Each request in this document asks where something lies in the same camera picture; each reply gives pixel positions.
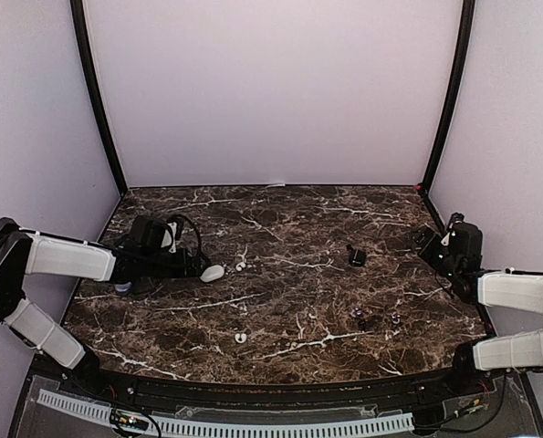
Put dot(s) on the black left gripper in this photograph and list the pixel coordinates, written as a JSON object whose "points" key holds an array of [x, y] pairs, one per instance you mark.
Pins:
{"points": [[182, 270]]}

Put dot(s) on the white earbud charging case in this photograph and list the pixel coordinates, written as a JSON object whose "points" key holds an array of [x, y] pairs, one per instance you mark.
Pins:
{"points": [[212, 273]]}

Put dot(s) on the white earbud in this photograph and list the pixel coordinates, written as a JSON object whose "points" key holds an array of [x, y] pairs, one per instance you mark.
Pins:
{"points": [[240, 266], [240, 338]]}

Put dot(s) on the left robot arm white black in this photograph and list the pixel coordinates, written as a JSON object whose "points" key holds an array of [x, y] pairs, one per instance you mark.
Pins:
{"points": [[25, 252]]}

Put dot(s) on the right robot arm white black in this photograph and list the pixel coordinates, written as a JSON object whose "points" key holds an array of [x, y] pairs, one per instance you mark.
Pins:
{"points": [[508, 288]]}

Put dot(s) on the black earbud charging case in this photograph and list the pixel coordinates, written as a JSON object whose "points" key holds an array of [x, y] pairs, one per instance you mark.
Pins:
{"points": [[357, 257]]}

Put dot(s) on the black earbud left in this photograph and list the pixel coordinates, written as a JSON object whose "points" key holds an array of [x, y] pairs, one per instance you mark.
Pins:
{"points": [[357, 313]]}

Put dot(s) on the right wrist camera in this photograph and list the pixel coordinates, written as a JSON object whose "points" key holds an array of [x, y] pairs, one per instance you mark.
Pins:
{"points": [[427, 244]]}

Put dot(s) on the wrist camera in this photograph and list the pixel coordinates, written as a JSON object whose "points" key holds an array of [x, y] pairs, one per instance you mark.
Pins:
{"points": [[427, 244], [153, 235]]}

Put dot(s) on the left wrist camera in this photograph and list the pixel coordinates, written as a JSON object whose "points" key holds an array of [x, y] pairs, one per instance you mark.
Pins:
{"points": [[153, 235]]}

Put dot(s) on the black front table rail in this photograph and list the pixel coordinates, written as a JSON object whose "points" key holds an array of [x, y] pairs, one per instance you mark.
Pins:
{"points": [[419, 389]]}

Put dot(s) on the white slotted cable duct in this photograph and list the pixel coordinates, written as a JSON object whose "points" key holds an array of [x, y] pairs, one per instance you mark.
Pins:
{"points": [[132, 424]]}

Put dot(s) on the right black frame post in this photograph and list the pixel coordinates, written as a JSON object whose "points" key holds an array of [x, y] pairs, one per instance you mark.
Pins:
{"points": [[451, 95]]}

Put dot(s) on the black frame post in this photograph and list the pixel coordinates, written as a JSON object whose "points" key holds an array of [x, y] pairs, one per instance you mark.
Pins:
{"points": [[96, 101], [451, 95]]}

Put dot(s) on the left black frame post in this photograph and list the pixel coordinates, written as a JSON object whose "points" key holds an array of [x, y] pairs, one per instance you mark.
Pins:
{"points": [[96, 101]]}

